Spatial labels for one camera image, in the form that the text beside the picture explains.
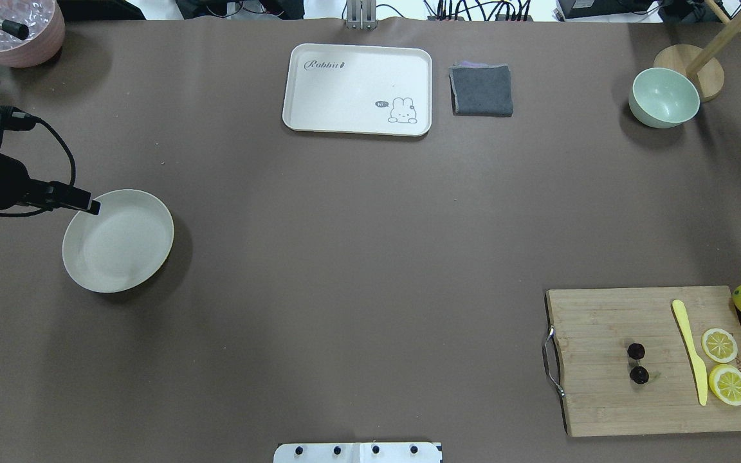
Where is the lower dark cherry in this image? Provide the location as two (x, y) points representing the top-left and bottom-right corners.
(629, 366), (650, 385)

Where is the wooden cutting board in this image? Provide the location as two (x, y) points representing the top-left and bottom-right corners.
(543, 286), (741, 437)

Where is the cream round plate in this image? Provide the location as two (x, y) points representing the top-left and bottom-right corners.
(62, 188), (176, 293)

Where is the pink bowl with ice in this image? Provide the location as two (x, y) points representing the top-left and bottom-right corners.
(0, 1), (66, 68)

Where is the upper dark cherry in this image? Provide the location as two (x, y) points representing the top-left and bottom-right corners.
(627, 343), (646, 361)

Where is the upper lemon slice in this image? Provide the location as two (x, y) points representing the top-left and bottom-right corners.
(700, 328), (738, 364)

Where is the mint green bowl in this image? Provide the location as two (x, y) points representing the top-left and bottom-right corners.
(627, 68), (702, 129)

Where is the dark cherry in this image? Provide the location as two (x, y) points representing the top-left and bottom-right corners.
(627, 343), (646, 361)
(629, 366), (650, 385)

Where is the yellow plastic knife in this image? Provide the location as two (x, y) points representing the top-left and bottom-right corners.
(671, 299), (709, 406)

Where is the lower lemon slice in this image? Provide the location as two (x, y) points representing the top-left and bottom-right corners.
(708, 364), (741, 406)

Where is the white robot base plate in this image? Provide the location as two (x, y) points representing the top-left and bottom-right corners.
(273, 442), (443, 462)

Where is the white rabbit tray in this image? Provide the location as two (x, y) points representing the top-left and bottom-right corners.
(282, 43), (433, 137)

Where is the grey folded cloth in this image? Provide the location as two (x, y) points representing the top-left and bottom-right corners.
(449, 61), (514, 117)

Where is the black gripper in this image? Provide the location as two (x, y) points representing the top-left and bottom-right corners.
(0, 105), (101, 217)

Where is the wooden cup stand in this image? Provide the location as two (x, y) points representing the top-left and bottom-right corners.
(653, 1), (741, 102)

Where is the lemon slice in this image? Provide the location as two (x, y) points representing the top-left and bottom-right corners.
(708, 364), (741, 406)
(700, 328), (738, 364)

